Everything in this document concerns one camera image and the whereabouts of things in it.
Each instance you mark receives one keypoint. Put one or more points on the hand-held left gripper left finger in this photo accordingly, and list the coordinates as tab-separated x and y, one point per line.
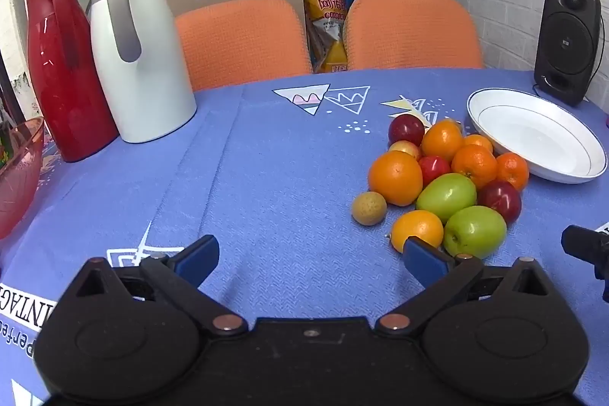
200	258

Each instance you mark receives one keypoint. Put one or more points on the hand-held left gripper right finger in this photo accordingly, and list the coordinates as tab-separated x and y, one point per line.
423	261

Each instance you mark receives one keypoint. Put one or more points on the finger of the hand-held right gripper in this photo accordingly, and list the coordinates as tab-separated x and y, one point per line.
583	242

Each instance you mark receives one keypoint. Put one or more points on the yellowish orange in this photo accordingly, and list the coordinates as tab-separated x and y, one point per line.
416	230

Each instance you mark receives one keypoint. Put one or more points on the green jujube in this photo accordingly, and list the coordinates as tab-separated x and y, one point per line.
474	231
447	196

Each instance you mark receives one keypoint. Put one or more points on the small brown kiwi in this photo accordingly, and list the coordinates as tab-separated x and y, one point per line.
369	208

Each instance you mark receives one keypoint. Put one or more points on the large orange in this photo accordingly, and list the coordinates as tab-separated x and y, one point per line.
395	177

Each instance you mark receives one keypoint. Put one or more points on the dark red plum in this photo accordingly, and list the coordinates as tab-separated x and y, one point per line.
500	200
406	129

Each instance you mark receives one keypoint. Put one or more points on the bright red plum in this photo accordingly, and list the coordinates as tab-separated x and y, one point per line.
434	169

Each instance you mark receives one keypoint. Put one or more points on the small yellow red plum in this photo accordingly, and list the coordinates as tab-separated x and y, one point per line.
403	147

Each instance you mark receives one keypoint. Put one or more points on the white plate with blue rim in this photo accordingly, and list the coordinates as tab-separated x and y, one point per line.
537	135

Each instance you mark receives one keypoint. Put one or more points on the small tangerine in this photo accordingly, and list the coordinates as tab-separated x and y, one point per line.
479	142

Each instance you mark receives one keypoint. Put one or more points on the blue printed tablecloth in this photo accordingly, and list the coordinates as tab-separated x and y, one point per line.
285	196

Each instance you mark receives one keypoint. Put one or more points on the white thermos jug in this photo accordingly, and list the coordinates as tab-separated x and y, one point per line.
147	68

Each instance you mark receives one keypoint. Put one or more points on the pink plastic bowl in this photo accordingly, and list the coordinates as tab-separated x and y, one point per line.
19	177

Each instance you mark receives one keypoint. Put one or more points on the black speaker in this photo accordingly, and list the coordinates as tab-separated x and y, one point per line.
566	39

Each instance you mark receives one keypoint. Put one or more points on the orange chair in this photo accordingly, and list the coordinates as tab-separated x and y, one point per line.
242	39
409	30

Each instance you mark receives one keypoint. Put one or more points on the red thermos jug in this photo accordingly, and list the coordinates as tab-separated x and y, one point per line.
62	78

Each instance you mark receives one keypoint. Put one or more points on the yellow snack bag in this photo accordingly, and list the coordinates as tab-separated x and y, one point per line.
326	6

